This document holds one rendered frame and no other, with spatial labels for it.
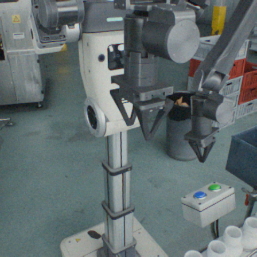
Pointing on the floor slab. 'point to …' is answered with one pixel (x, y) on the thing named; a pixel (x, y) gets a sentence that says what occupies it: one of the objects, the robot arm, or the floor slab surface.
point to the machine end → (19, 56)
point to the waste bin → (179, 127)
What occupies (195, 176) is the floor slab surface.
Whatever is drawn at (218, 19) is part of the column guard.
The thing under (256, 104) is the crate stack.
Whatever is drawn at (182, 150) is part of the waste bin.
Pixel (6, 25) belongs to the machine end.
